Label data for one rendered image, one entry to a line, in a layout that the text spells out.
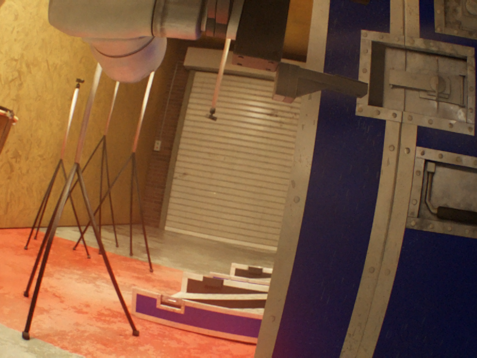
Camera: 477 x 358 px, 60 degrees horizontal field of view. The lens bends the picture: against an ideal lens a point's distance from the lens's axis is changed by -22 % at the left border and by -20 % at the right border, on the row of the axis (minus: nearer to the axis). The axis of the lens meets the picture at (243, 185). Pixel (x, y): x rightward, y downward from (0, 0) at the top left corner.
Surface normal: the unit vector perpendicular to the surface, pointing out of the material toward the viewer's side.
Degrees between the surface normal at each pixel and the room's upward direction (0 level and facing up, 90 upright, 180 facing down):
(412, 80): 90
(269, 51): 90
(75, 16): 132
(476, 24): 120
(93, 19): 142
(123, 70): 167
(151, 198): 90
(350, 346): 90
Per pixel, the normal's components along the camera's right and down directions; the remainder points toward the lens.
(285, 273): -0.41, -0.11
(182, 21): -0.09, 0.71
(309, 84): 0.05, -0.04
